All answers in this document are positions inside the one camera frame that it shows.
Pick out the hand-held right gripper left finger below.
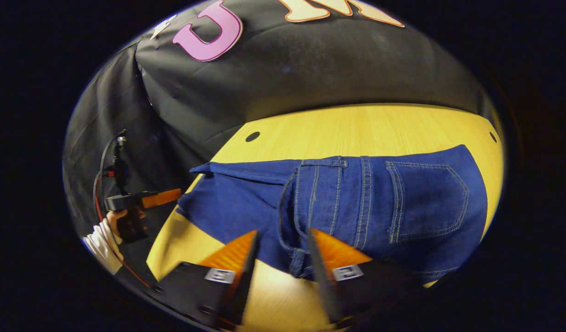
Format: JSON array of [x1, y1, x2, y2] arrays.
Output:
[[154, 230, 261, 329]]

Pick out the blue denim jeans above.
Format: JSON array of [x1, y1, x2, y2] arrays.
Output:
[[177, 144, 489, 285]]

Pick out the red cable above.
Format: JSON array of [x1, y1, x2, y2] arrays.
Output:
[[93, 170, 151, 287]]

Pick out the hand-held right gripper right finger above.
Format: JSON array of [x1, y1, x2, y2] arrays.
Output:
[[307, 228, 424, 324]]

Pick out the black cable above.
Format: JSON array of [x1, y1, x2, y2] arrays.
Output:
[[98, 131, 127, 196]]

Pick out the black backdrop cloth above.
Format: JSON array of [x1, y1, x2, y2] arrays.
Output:
[[62, 0, 496, 277]]

